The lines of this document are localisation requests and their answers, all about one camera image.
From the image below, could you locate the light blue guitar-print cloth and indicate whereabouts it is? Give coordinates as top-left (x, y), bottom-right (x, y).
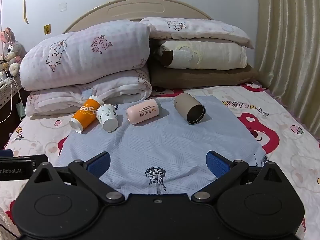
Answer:
top-left (57, 95), bottom-right (267, 198)

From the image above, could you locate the cream pillow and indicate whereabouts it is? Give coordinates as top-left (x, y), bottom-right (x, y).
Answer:
top-left (152, 39), bottom-right (248, 70)

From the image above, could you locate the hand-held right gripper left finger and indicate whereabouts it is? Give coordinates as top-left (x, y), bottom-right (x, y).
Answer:
top-left (29, 151), bottom-right (125, 203)

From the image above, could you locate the white printed pillow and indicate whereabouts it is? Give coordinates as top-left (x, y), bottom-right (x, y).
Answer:
top-left (139, 17), bottom-right (255, 49)

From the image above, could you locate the brown pillow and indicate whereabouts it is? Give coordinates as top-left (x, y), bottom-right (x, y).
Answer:
top-left (149, 64), bottom-right (259, 89)

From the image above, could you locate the yellow hanging strap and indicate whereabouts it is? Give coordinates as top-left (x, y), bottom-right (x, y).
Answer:
top-left (22, 0), bottom-right (29, 24)

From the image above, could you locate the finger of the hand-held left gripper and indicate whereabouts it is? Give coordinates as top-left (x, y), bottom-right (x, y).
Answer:
top-left (0, 149), bottom-right (49, 173)

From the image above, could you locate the pink cup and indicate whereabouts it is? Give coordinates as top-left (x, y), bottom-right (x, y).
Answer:
top-left (126, 98), bottom-right (163, 125)

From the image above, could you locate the white green-print paper cup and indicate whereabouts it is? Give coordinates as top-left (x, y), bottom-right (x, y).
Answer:
top-left (96, 104), bottom-right (119, 133)

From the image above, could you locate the white cable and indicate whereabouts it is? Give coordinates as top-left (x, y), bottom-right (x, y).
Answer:
top-left (0, 70), bottom-right (23, 124)

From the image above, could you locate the beige bed headboard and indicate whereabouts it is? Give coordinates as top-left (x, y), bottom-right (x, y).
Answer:
top-left (62, 0), bottom-right (214, 34)

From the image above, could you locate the pink checked floral quilt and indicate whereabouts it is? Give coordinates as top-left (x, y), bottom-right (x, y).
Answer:
top-left (19, 20), bottom-right (151, 92)

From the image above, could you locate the white folded quilt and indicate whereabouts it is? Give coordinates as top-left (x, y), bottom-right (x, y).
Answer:
top-left (26, 67), bottom-right (153, 117)

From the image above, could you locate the orange paper cup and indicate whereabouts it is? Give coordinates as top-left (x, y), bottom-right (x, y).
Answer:
top-left (69, 95), bottom-right (105, 133)

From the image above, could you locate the grey plush rabbit toy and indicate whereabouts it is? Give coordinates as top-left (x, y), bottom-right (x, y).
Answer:
top-left (0, 27), bottom-right (27, 75)

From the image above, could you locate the beige cup with dark inside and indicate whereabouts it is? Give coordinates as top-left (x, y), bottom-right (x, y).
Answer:
top-left (174, 92), bottom-right (206, 125)

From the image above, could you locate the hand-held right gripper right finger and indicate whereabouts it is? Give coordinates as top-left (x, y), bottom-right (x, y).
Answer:
top-left (191, 151), bottom-right (288, 202)

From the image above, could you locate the cream curtain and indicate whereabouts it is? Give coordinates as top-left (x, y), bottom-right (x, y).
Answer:
top-left (255, 0), bottom-right (320, 140)

